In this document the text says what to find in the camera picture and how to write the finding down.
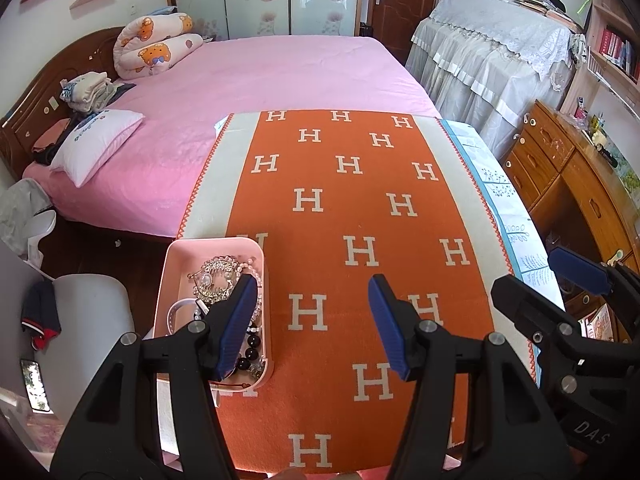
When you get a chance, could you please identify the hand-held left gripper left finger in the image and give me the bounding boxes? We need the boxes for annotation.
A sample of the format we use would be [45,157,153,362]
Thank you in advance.
[50,272,261,480]

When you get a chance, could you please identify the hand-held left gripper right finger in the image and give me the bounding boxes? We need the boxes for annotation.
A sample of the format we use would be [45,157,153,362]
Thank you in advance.
[367,274,573,480]

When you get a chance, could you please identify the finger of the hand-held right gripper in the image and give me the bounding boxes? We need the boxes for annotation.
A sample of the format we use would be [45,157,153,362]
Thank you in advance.
[491,274,601,397]
[547,246,640,313]

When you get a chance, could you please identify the black bead bracelet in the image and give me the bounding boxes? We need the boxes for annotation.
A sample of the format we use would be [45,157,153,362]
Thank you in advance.
[234,332,266,368]

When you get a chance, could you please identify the white pearl bracelet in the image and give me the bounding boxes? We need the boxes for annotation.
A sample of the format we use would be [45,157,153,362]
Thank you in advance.
[235,256,265,331]

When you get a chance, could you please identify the pink jewelry tray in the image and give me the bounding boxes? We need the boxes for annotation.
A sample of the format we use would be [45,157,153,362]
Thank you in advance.
[152,237,276,393]

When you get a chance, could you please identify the wooden desk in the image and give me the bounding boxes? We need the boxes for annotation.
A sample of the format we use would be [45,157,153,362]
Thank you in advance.
[500,100,640,311]

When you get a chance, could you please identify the orange patterned blanket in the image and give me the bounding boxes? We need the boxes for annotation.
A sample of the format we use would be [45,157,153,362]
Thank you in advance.
[175,109,538,476]

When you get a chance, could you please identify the blue print tablecloth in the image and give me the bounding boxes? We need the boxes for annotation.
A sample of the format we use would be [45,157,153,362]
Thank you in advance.
[440,119,566,391]

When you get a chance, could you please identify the white chair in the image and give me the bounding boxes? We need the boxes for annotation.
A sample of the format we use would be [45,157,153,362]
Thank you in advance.
[47,272,171,441]

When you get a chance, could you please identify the navy and red garment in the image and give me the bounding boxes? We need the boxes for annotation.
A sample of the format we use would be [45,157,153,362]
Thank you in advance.
[21,280,62,351]

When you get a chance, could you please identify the white pillow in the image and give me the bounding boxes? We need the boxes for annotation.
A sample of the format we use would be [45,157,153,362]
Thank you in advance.
[49,109,146,188]

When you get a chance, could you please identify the row of red books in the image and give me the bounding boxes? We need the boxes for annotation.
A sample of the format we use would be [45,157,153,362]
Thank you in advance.
[597,27,640,78]

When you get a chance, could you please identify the lace-covered cabinet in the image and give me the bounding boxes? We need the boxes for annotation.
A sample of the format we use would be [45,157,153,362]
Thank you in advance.
[404,0,576,161]

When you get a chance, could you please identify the grey cloth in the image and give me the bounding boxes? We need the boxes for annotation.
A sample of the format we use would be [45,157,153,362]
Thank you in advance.
[0,178,57,266]

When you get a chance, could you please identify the pink bed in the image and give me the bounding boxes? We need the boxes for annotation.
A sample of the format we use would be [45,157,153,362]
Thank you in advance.
[22,35,443,238]

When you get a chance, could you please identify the wooden bookshelf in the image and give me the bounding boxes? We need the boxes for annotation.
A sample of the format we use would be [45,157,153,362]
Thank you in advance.
[560,0,640,126]

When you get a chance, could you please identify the dark folded clothes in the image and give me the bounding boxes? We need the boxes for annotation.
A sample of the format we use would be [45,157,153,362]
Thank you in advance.
[32,115,81,166]

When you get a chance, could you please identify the stack of books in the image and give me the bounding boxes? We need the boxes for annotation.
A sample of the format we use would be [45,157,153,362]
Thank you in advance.
[512,0,583,31]

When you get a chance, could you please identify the folded beige clothes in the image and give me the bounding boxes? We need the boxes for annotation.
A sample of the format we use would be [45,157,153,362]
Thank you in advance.
[59,72,136,113]

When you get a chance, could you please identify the rolled bear print quilt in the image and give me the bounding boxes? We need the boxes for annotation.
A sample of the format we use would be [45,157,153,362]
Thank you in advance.
[112,12,205,81]

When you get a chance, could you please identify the wooden headboard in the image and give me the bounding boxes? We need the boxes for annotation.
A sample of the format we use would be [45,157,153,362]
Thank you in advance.
[0,26,126,181]

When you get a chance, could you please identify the brown wooden door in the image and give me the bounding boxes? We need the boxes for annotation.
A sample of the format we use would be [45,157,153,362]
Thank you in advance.
[367,0,443,61]

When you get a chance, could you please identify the floral glass wardrobe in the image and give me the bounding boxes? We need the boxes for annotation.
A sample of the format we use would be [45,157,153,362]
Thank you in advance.
[170,0,368,41]

